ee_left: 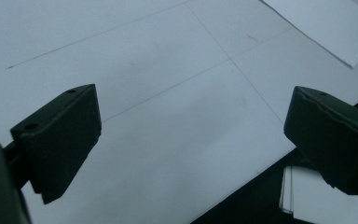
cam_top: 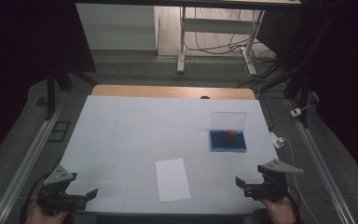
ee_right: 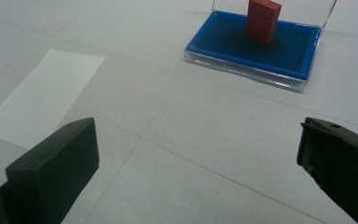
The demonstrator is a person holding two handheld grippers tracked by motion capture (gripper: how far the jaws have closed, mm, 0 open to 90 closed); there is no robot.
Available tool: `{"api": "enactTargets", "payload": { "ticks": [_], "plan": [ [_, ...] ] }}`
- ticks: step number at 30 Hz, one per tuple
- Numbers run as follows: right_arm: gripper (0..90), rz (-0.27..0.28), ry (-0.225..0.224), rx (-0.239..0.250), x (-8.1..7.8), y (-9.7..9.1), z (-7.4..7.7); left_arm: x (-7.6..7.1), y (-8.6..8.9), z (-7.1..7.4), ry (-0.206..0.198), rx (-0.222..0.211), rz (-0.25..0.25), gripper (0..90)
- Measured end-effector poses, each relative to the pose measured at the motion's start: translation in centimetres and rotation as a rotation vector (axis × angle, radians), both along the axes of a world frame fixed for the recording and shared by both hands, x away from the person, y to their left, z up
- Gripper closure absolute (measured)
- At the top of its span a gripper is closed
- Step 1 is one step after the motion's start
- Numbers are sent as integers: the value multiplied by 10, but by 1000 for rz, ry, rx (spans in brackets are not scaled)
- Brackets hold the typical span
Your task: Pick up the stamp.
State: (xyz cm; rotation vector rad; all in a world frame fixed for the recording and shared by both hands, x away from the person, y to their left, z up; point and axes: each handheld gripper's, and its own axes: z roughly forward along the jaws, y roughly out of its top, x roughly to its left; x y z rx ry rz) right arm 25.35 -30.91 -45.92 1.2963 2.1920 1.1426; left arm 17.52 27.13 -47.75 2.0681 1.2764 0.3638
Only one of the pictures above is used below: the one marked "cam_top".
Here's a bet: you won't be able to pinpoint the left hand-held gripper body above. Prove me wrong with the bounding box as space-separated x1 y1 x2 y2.
36 165 88 216

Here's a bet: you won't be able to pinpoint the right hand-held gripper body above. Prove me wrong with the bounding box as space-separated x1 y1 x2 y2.
243 159 305 203

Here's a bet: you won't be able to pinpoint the blue box with clear lid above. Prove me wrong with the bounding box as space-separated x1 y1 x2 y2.
209 111 248 153

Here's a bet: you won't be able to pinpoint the person's right hand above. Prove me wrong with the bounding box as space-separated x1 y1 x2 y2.
259 194 296 224

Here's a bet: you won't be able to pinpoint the person's left hand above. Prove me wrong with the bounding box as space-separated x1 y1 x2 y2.
24 200 73 224

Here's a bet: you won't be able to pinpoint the white plug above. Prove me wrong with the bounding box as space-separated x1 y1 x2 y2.
269 130 285 148

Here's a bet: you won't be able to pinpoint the white table cover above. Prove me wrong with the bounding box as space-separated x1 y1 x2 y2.
59 94 279 216

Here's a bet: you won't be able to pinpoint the white paper sheet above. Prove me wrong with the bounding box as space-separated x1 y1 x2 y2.
155 158 192 203

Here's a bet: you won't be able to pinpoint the white power adapter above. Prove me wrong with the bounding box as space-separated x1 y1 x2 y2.
290 106 303 119

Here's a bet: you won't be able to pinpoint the black stand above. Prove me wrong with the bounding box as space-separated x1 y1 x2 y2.
260 31 324 129
45 62 99 120

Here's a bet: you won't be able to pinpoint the dark curtain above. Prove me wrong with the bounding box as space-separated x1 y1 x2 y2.
0 0 97 169
257 0 358 188

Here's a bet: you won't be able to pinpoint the white cabinet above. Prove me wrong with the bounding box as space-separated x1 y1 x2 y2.
76 3 159 51

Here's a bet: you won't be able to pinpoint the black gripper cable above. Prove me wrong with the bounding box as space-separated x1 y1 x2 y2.
20 174 49 224
285 189 302 224

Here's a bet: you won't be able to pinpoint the white cable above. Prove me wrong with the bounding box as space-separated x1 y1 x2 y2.
282 136 320 224

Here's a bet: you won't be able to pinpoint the aluminium rail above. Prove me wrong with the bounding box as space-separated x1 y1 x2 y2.
0 105 63 224
287 99 357 224

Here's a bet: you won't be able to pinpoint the black floor cables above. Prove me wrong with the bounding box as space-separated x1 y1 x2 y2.
185 7 278 64

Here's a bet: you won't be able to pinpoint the white desk frame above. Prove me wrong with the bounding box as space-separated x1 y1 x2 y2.
176 6 267 76

